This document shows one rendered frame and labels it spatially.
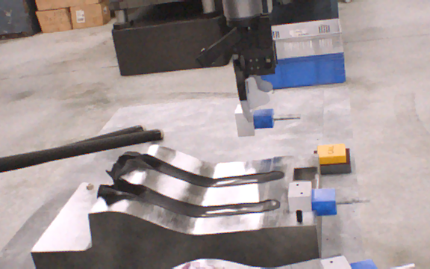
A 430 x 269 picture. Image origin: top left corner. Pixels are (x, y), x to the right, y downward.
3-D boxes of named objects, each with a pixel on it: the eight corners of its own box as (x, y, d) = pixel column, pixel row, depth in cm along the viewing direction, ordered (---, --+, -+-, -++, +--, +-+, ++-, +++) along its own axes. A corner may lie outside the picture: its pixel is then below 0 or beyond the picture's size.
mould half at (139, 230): (322, 193, 123) (316, 131, 118) (320, 272, 100) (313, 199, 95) (88, 207, 134) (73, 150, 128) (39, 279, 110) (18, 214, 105)
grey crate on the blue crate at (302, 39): (342, 38, 450) (340, 18, 444) (343, 54, 413) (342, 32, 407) (260, 46, 462) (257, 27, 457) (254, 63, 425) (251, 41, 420)
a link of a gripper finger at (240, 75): (245, 101, 122) (241, 56, 121) (238, 101, 123) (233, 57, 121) (249, 98, 127) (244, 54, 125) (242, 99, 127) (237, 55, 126)
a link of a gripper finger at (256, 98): (271, 122, 123) (266, 76, 122) (242, 125, 125) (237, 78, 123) (272, 119, 126) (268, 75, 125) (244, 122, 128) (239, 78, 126)
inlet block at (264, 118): (301, 123, 131) (299, 99, 129) (301, 132, 127) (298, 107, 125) (240, 128, 134) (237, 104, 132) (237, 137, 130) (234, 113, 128)
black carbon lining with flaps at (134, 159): (287, 178, 116) (281, 132, 113) (281, 224, 102) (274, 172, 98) (113, 190, 124) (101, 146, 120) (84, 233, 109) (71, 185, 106)
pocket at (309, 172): (319, 184, 116) (318, 166, 115) (319, 197, 111) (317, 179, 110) (295, 185, 117) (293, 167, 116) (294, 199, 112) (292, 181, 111)
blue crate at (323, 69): (344, 65, 458) (342, 36, 450) (346, 84, 421) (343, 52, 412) (263, 73, 471) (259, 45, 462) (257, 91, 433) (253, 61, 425)
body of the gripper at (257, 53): (275, 78, 122) (267, 17, 117) (232, 81, 124) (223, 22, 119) (278, 66, 129) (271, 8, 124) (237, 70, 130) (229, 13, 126)
